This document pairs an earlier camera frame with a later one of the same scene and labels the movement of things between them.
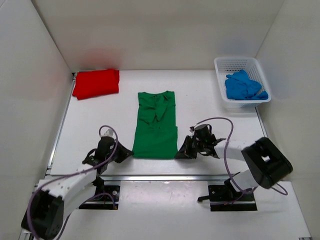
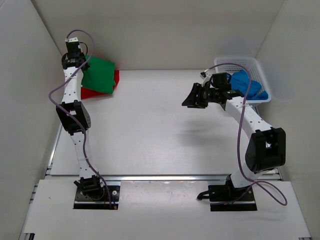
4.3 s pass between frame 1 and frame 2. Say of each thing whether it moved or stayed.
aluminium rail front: stayed
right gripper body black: moved
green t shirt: moved
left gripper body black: moved
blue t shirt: stayed
